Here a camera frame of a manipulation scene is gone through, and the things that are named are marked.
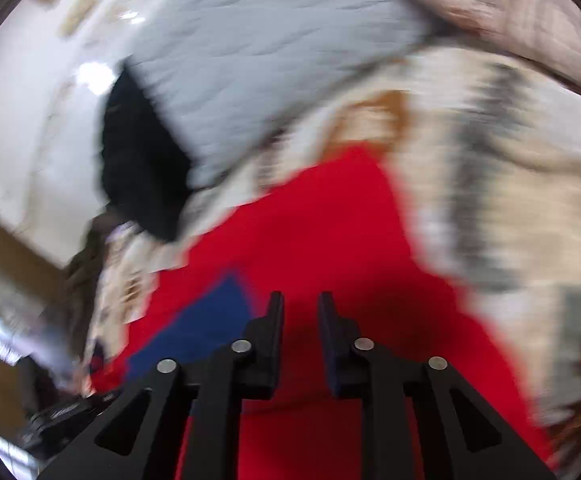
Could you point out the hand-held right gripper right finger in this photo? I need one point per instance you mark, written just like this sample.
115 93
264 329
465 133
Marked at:
326 320

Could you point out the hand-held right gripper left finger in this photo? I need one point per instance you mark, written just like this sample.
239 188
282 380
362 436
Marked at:
276 320

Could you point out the red knitted garment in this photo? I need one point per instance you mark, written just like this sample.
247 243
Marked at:
320 220

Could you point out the dark brown fuzzy blanket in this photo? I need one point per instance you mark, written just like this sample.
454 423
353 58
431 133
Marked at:
83 280

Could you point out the black cloth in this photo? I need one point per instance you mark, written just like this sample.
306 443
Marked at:
140 170

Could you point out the leaf print blanket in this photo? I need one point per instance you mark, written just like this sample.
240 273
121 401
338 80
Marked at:
495 200

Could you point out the grey quilted pillow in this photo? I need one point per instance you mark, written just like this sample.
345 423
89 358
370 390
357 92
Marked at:
270 60

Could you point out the pink striped pillow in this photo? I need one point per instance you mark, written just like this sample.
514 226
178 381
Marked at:
510 5

